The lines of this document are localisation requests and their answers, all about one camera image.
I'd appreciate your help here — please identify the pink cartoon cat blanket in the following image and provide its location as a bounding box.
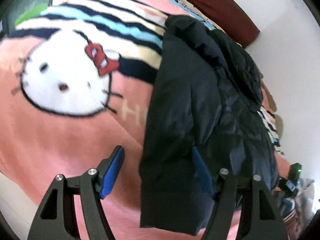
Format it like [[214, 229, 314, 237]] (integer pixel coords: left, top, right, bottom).
[[0, 0, 288, 240]]

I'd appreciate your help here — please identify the black hooded jacket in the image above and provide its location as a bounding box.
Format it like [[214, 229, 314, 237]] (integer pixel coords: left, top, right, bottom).
[[139, 15, 280, 236]]

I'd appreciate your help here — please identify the person's clothing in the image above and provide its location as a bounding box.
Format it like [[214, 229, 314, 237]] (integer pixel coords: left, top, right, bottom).
[[271, 177, 317, 230]]

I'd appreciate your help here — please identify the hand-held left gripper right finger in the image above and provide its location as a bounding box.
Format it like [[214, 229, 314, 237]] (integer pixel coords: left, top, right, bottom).
[[191, 146, 288, 240]]

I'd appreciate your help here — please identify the woven straw fan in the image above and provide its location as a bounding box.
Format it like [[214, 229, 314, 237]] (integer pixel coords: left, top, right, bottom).
[[272, 114, 284, 141]]

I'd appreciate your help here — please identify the brown cardboard sheet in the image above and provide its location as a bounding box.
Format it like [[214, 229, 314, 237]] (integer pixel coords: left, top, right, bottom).
[[260, 75, 278, 113]]

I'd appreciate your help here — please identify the dark red headboard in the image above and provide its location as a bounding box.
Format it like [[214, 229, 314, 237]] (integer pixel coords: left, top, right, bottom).
[[168, 0, 260, 49]]

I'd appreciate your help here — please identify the green plastic stool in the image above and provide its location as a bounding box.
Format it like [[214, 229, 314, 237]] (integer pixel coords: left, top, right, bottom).
[[14, 4, 48, 27]]

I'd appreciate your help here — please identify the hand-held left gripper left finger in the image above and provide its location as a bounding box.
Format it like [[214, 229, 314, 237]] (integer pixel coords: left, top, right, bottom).
[[27, 145, 125, 240]]

